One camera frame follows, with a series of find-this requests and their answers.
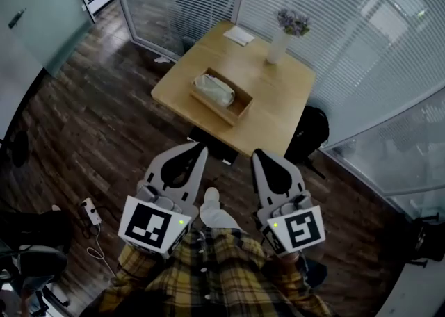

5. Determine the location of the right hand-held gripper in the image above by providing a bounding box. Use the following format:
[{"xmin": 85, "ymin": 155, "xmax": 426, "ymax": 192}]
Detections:
[{"xmin": 251, "ymin": 149, "xmax": 327, "ymax": 258}]

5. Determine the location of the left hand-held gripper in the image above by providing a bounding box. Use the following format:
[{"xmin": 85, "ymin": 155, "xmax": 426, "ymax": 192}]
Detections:
[{"xmin": 118, "ymin": 142, "xmax": 209, "ymax": 261}]

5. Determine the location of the wooden tissue holder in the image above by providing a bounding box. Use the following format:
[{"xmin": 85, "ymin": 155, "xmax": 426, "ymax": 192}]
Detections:
[{"xmin": 189, "ymin": 66, "xmax": 254, "ymax": 127}]

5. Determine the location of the person's right forearm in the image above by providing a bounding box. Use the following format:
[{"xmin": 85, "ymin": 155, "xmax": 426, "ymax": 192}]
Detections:
[{"xmin": 273, "ymin": 252, "xmax": 333, "ymax": 311}]

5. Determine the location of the person's left forearm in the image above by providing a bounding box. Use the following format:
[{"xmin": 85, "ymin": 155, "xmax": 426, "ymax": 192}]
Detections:
[{"xmin": 113, "ymin": 241, "xmax": 167, "ymax": 287}]

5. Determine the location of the person's white shoe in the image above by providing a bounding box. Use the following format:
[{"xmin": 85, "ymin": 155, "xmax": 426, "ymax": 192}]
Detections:
[{"xmin": 202, "ymin": 186, "xmax": 221, "ymax": 207}]

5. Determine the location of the black table base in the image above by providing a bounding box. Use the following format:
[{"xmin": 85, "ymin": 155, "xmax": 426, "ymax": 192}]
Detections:
[{"xmin": 188, "ymin": 127, "xmax": 240, "ymax": 166}]

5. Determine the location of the black backpack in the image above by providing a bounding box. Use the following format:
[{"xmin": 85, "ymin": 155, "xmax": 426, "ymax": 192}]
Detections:
[{"xmin": 284, "ymin": 104, "xmax": 330, "ymax": 180}]

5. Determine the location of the person's grey trouser leg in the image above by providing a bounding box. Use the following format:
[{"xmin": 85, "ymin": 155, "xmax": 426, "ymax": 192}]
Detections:
[{"xmin": 199, "ymin": 201, "xmax": 241, "ymax": 232}]

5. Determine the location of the wooden table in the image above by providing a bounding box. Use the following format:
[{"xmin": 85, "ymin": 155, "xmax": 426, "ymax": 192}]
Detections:
[{"xmin": 150, "ymin": 19, "xmax": 317, "ymax": 159}]

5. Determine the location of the white power strip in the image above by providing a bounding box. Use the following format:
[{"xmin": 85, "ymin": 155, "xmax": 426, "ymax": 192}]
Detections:
[{"xmin": 81, "ymin": 197, "xmax": 103, "ymax": 227}]

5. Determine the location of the yellow plaid shirt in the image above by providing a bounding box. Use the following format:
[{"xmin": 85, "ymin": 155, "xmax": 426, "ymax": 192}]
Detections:
[{"xmin": 79, "ymin": 227, "xmax": 335, "ymax": 317}]

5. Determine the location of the white vase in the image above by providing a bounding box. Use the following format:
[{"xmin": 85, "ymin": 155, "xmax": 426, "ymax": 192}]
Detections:
[{"xmin": 265, "ymin": 28, "xmax": 293, "ymax": 65}]

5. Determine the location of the white folded paper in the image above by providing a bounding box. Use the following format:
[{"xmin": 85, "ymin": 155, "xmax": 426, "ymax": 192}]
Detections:
[{"xmin": 222, "ymin": 26, "xmax": 256, "ymax": 47}]

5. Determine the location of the black office chair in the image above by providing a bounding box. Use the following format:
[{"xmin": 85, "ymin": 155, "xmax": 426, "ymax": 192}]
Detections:
[{"xmin": 0, "ymin": 204, "xmax": 74, "ymax": 317}]

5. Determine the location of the purple flower bunch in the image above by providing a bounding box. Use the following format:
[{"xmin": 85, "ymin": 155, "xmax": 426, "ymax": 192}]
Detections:
[{"xmin": 275, "ymin": 8, "xmax": 312, "ymax": 38}]

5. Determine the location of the black stand base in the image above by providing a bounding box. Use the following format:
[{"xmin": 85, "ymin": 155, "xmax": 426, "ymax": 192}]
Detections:
[{"xmin": 405, "ymin": 213, "xmax": 445, "ymax": 270}]

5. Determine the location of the white cable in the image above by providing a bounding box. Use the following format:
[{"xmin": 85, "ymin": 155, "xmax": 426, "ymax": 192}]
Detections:
[{"xmin": 86, "ymin": 223, "xmax": 118, "ymax": 279}]

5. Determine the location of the dark door handle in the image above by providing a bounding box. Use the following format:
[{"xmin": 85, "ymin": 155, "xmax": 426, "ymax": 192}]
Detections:
[{"xmin": 8, "ymin": 8, "xmax": 27, "ymax": 29}]

